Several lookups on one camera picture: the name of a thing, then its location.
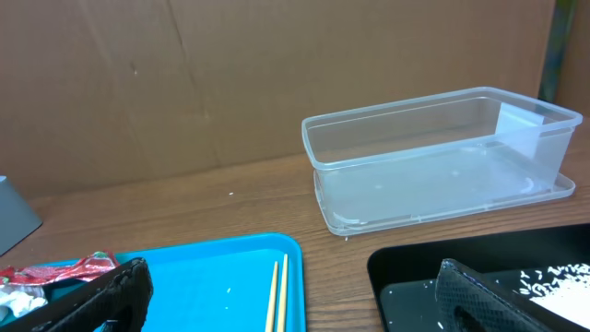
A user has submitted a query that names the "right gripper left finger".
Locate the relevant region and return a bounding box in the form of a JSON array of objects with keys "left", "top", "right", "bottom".
[{"left": 1, "top": 257, "right": 153, "bottom": 332}]

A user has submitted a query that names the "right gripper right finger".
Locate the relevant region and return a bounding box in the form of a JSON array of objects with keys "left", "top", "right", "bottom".
[{"left": 435, "top": 259, "right": 588, "bottom": 332}]

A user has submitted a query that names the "white tissue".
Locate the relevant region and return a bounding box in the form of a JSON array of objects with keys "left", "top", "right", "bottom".
[{"left": 1, "top": 285, "right": 48, "bottom": 320}]

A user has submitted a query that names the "grey dishwasher rack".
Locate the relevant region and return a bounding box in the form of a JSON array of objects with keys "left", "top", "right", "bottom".
[{"left": 0, "top": 175, "right": 42, "bottom": 255}]

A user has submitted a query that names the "red snack wrapper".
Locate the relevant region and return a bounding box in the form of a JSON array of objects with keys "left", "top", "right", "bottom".
[{"left": 1, "top": 251, "right": 120, "bottom": 286}]

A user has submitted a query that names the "black plastic tray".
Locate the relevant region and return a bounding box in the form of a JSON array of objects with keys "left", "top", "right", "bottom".
[{"left": 367, "top": 224, "right": 589, "bottom": 331}]

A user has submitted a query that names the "pile of white rice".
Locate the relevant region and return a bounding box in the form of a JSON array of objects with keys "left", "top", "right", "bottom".
[{"left": 518, "top": 263, "right": 589, "bottom": 328}]

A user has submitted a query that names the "teal plastic tray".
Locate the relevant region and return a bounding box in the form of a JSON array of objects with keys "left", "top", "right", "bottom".
[{"left": 115, "top": 233, "right": 307, "bottom": 332}]

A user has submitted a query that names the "clear plastic container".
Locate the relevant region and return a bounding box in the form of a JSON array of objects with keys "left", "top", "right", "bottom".
[{"left": 301, "top": 87, "right": 583, "bottom": 237}]

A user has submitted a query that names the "left wooden chopstick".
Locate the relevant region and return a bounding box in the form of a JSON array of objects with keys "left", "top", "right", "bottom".
[{"left": 265, "top": 262, "right": 278, "bottom": 332}]

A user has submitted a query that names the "wooden chopstick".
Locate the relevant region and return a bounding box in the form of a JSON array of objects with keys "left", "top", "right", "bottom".
[
  {"left": 276, "top": 254, "right": 289, "bottom": 332},
  {"left": 265, "top": 262, "right": 278, "bottom": 332}
]

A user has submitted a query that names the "right wooden chopstick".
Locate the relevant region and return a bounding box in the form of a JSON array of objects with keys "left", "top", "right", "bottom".
[{"left": 276, "top": 254, "right": 289, "bottom": 332}]

